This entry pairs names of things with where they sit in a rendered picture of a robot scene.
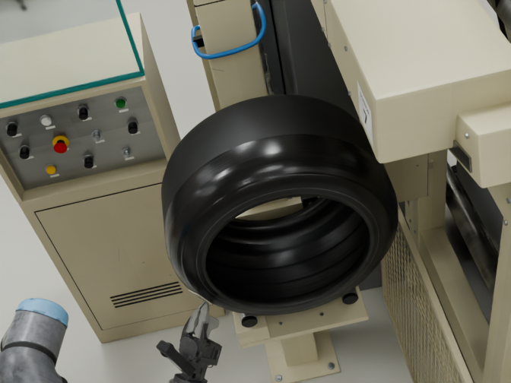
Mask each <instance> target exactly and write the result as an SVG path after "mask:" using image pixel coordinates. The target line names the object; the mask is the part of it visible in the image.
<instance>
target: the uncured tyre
mask: <svg viewBox="0 0 511 383"><path fill-rule="evenodd" d="M292 197H318V199H316V200H315V201H314V202H313V203H312V204H310V205H308V206H306V207H305V208H303V209H301V210H299V211H297V212H295V213H292V214H289V215H287V216H284V217H279V218H275V219H270V220H241V219H237V218H236V217H238V216H239V215H241V214H242V213H244V212H246V211H248V210H250V209H252V208H254V207H257V206H259V205H261V204H264V203H267V202H270V201H275V200H278V199H282V198H292ZM161 201H162V209H163V225H164V235H165V243H166V250H167V255H168V258H169V260H170V263H171V264H172V266H173V269H174V271H175V273H176V275H177V277H178V278H179V279H180V280H181V282H182V283H183V284H184V285H185V286H186V287H187V288H188V289H189V290H191V291H192V292H195V293H197V294H199V295H200V296H202V297H203V298H205V299H206V300H208V301H209V302H210V303H212V304H215V305H217V306H219V307H221V308H223V309H226V310H230V311H232V312H238V313H242V314H247V315H285V314H290V313H295V312H302V311H305V310H308V309H313V308H315V307H318V306H320V305H324V304H326V303H328V302H331V301H332V300H334V299H337V298H338V297H340V296H343V295H344V294H345V293H348V292H349V291H351V290H352V289H353V288H355V287H356V286H357V285H359V284H360V283H361V282H363V281H364V280H365V279H366V278H367V277H368V276H369V275H370V274H371V273H372V272H373V270H374V269H375V268H376V266H377V265H378V264H379V263H380V262H381V260H382V259H383V258H384V256H385V255H386V253H387V252H388V250H389V249H390V247H391V245H392V243H393V240H394V238H395V234H396V231H397V228H398V201H397V197H396V193H395V189H394V188H393V186H392V183H391V180H390V178H389V175H388V173H387V172H386V168H385V166H384V164H383V163H379V162H378V161H377V159H376V157H375V154H374V152H373V149H372V147H371V145H370V142H369V140H368V138H367V135H366V132H365V131H364V129H363V126H362V125H361V124H360V123H359V122H358V121H357V120H356V119H355V118H354V117H353V116H352V115H351V114H349V113H348V112H346V111H345V110H343V109H342V108H340V107H338V106H336V105H334V104H332V103H329V102H326V101H324V100H320V99H317V98H313V97H306V96H301V95H289V94H282V95H271V96H264V97H256V98H252V99H249V100H244V101H242V102H238V103H235V104H233V105H231V106H228V107H225V108H223V109H221V110H219V111H217V112H216V113H214V114H212V115H210V116H209V117H207V118H206V119H204V120H203V121H201V122H200V123H198V124H197V125H196V126H195V127H194V128H193V129H192V130H191V131H190V132H189V133H188V134H187V135H186V136H185V137H184V138H183V139H182V140H181V141H180V142H179V144H178V145H177V146H176V148H175V150H174V152H173V153H172V155H171V157H170V159H169V161H168V164H167V168H166V170H165V173H164V175H163V181H162V186H161Z"/></svg>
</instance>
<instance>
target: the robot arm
mask: <svg viewBox="0 0 511 383"><path fill-rule="evenodd" d="M15 312H16V313H15V315H14V318H13V321H12V323H11V325H10V327H9V328H8V330H7V331H6V332H5V335H4V336H3V338H2V340H1V343H0V383H68V381H67V379H65V378H63V377H62V376H60V375H58V373H57V372H56V369H55V367H56V363H57V360H58V357H59V352H60V350H61V346H62V341H63V339H64V336H65V332H66V329H67V328H68V313H67V312H66V311H65V310H64V308H63V307H61V306H60V305H59V304H57V303H55V302H53V301H50V300H48V299H41V298H29V299H25V300H23V301H22V302H21V303H20V304H19V305H18V307H17V309H16V310H15ZM218 326H219V321H218V320H217V319H216V318H214V317H212V316H210V315H209V305H208V302H203V303H202V304H201V305H200V306H199V307H198V308H197V309H196V310H195V311H194V312H193V314H192V316H190V317H189V320H188V321H187V322H186V324H185V326H184V328H183V330H182V335H181V339H180V343H179V352H178V351H177V350H176V349H175V347H174V345H172V344H171V343H168V342H165V341H164V340H161V341H160V342H159V343H158V345H156V348H157V349H158V350H159V351H160V354H161V355H162V356H163V357H166V358H168V360H169V361H171V363H172V364H174V365H175V366H176V367H177V368H178V369H179V370H180V371H181V372H182V373H176V374H175V375H174V378H171V379H170V380H169V382H168V383H208V380H206V379H205V373H206V371H207V367H208V366H209V365H212V367H213V366H216V365H217V362H218V360H219V356H220V354H221V349H222V346H221V345H220V344H218V343H216V342H214V341H213V340H210V339H208V338H209V335H210V333H211V331H212V330H214V329H215V328H218ZM193 334H194V335H196V337H193V336H192V335H193ZM212 367H209V368H212Z"/></svg>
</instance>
